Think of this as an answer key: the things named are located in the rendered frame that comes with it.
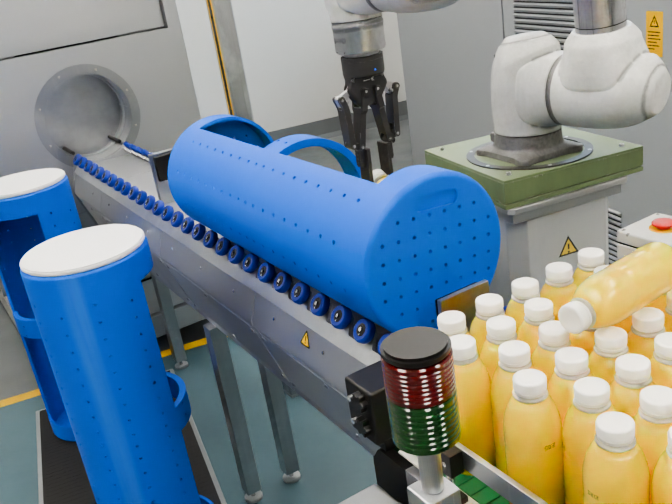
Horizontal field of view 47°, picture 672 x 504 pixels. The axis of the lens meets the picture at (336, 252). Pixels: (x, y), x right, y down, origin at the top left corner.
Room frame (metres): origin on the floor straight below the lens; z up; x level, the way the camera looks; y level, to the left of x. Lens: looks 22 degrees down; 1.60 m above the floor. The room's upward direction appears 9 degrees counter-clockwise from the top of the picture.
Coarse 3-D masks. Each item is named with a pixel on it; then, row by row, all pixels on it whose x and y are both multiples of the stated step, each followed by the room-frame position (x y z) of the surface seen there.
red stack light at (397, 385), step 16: (384, 368) 0.58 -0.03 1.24; (400, 368) 0.57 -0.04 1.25; (432, 368) 0.56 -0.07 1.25; (448, 368) 0.57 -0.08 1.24; (384, 384) 0.59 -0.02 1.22; (400, 384) 0.57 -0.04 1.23; (416, 384) 0.56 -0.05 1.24; (432, 384) 0.56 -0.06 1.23; (448, 384) 0.57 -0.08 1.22; (400, 400) 0.57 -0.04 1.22; (416, 400) 0.56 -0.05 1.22; (432, 400) 0.56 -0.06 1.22
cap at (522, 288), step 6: (516, 282) 1.01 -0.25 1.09; (522, 282) 1.01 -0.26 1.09; (528, 282) 1.01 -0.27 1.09; (534, 282) 1.00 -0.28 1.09; (516, 288) 1.00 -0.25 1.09; (522, 288) 0.99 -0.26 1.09; (528, 288) 0.99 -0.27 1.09; (534, 288) 0.99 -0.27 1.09; (516, 294) 1.00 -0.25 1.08; (522, 294) 0.99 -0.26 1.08; (528, 294) 0.99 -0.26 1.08; (534, 294) 0.99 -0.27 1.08
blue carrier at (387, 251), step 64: (192, 128) 1.85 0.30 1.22; (256, 128) 1.92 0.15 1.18; (192, 192) 1.70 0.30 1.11; (256, 192) 1.43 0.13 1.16; (320, 192) 1.26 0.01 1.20; (384, 192) 1.14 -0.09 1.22; (448, 192) 1.17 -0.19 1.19; (320, 256) 1.20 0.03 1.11; (384, 256) 1.10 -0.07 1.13; (448, 256) 1.15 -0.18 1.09; (384, 320) 1.09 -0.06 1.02
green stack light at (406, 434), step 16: (448, 400) 0.57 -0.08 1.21; (400, 416) 0.57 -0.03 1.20; (416, 416) 0.56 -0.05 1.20; (432, 416) 0.56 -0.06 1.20; (448, 416) 0.57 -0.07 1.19; (400, 432) 0.57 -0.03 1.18; (416, 432) 0.56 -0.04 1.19; (432, 432) 0.56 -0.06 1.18; (448, 432) 0.57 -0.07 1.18; (400, 448) 0.57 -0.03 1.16; (416, 448) 0.56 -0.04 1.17; (432, 448) 0.56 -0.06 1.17; (448, 448) 0.56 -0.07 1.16
